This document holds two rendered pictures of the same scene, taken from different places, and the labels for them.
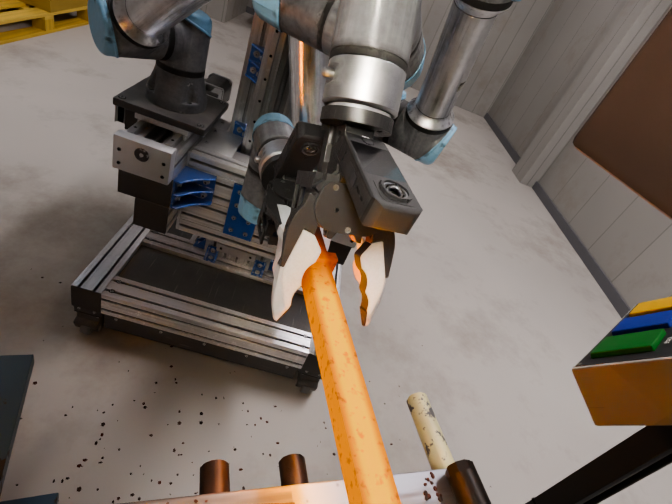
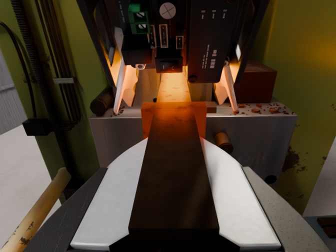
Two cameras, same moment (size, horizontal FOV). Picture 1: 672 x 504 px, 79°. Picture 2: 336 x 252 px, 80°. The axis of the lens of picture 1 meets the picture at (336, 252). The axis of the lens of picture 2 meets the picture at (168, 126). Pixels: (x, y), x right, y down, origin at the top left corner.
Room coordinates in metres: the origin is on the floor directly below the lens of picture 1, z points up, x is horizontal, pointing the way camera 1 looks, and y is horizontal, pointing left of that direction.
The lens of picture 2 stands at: (0.48, 0.08, 1.07)
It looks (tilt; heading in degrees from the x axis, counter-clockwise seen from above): 28 degrees down; 211
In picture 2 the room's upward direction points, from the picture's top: 2 degrees counter-clockwise
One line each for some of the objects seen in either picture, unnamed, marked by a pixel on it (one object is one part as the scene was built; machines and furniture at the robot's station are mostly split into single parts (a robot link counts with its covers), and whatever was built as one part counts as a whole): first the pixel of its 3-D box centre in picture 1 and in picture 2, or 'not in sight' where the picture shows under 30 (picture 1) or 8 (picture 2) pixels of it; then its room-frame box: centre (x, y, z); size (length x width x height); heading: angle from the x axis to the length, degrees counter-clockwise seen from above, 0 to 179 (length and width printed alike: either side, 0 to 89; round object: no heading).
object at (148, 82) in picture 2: not in sight; (165, 63); (-0.03, -0.23, 0.96); 0.42 x 0.20 x 0.09; 29
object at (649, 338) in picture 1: (629, 346); not in sight; (0.49, -0.42, 1.01); 0.07 x 0.05 x 0.07; 144
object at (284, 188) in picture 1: (287, 201); not in sight; (0.51, 0.09, 0.98); 0.12 x 0.08 x 0.09; 28
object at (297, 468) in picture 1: (294, 479); not in sight; (0.21, -0.06, 0.87); 0.04 x 0.03 x 0.03; 29
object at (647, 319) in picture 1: (646, 325); not in sight; (0.57, -0.48, 1.01); 0.07 x 0.05 x 0.07; 144
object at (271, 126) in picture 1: (276, 145); not in sight; (0.65, 0.17, 0.98); 0.11 x 0.08 x 0.09; 28
